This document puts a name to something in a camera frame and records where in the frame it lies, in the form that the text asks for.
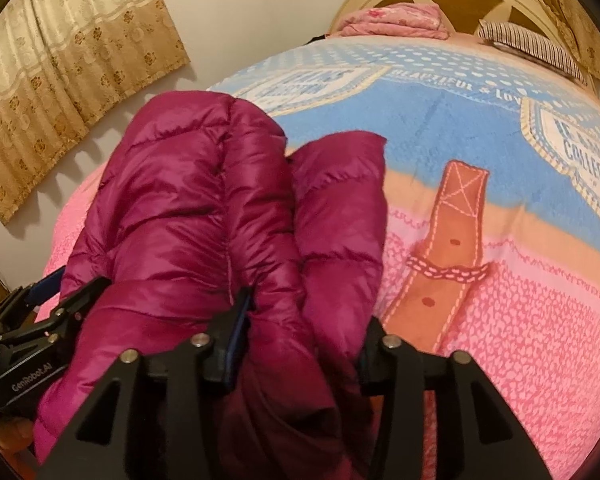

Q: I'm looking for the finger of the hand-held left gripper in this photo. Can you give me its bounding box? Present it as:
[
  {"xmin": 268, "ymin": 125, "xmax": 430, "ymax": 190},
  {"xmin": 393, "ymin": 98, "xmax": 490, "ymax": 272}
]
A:
[
  {"xmin": 0, "ymin": 266, "xmax": 67, "ymax": 321},
  {"xmin": 0, "ymin": 275, "xmax": 113, "ymax": 356}
]

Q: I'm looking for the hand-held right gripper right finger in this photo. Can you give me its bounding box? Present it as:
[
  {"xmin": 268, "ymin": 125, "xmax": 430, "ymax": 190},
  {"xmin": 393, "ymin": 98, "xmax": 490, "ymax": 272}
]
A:
[{"xmin": 355, "ymin": 316, "xmax": 553, "ymax": 480}]

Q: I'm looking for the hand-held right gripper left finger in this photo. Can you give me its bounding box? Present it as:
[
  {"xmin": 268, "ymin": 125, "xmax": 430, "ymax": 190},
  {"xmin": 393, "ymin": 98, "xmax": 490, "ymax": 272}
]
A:
[{"xmin": 37, "ymin": 287, "xmax": 253, "ymax": 480}]

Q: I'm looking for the magenta puffer jacket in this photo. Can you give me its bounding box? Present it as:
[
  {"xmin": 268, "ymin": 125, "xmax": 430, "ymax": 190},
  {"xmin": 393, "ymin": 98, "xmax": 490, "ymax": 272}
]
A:
[{"xmin": 32, "ymin": 91, "xmax": 388, "ymax": 480}]

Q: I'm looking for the person's left hand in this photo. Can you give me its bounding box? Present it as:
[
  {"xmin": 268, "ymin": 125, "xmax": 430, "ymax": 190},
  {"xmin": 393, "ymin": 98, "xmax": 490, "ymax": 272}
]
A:
[{"xmin": 0, "ymin": 416, "xmax": 37, "ymax": 461}]

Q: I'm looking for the pink and blue printed blanket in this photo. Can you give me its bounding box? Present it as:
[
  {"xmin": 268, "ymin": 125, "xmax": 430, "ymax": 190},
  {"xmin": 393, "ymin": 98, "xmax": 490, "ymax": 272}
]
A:
[{"xmin": 35, "ymin": 35, "xmax": 600, "ymax": 480}]

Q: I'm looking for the beige floral curtain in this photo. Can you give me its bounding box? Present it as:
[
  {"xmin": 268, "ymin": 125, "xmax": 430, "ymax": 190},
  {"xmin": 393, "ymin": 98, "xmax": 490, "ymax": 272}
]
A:
[
  {"xmin": 0, "ymin": 0, "xmax": 191, "ymax": 226},
  {"xmin": 500, "ymin": 0, "xmax": 600, "ymax": 88}
]

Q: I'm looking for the peach bed sheet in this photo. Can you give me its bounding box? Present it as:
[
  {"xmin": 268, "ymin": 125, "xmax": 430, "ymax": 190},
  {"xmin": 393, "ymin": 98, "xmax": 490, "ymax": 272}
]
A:
[{"xmin": 442, "ymin": 30, "xmax": 598, "ymax": 96}]

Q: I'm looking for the folded pink floral quilt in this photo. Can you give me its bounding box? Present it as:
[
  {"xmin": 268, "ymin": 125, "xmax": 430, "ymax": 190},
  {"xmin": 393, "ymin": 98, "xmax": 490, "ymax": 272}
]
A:
[{"xmin": 339, "ymin": 4, "xmax": 448, "ymax": 41}]

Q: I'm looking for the striped pillow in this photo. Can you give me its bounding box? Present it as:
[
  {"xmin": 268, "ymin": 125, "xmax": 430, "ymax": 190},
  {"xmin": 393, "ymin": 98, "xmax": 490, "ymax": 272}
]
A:
[{"xmin": 477, "ymin": 19, "xmax": 588, "ymax": 86}]

